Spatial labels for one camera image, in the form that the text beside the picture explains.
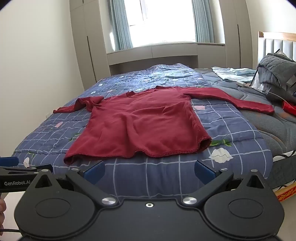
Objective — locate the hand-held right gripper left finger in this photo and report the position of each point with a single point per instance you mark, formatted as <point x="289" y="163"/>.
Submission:
<point x="94" y="172"/>

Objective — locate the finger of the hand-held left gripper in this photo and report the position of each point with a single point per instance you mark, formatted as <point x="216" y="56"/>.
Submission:
<point x="27" y="168"/>
<point x="9" y="161"/>

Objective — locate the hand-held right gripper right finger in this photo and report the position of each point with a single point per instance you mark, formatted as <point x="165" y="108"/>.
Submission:
<point x="203" y="171"/>

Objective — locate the dark red long-sleeve shirt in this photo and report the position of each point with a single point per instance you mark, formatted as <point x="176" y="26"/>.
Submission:
<point x="143" y="120"/>

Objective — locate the person's left hand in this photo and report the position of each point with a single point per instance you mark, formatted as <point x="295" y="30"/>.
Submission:
<point x="2" y="209"/>

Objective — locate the blue plaid floral quilt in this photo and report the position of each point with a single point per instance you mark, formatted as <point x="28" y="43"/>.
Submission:
<point x="231" y="129"/>

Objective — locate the grey quilted mattress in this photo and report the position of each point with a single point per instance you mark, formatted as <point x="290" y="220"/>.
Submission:
<point x="266" y="129"/>

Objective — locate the red patterned bed base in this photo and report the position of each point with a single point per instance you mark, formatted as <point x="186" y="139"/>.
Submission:
<point x="286" y="193"/>

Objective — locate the light blue cloth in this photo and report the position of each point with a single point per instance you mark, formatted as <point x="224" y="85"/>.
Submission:
<point x="229" y="73"/>

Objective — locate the white plastic bag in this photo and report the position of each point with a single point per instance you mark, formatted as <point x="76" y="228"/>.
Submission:
<point x="256" y="82"/>

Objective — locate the bright red cloth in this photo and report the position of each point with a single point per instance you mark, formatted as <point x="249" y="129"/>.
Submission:
<point x="289" y="106"/>

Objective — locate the beige window seat cabinet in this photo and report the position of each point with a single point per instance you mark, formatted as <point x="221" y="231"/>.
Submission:
<point x="161" y="53"/>

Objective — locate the grey quilted jacket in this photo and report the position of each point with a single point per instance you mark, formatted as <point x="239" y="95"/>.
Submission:
<point x="275" y="67"/>

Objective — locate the beige built-in wardrobe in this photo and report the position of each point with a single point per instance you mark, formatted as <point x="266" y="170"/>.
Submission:
<point x="235" y="32"/>
<point x="87" y="34"/>

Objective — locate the padded wooden headboard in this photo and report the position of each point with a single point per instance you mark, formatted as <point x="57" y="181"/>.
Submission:
<point x="277" y="46"/>

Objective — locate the blue-grey curtain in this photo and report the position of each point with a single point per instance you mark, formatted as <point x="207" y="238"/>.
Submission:
<point x="121" y="23"/>
<point x="203" y="20"/>

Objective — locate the window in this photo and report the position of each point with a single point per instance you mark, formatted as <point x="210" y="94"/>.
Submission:
<point x="161" y="20"/>

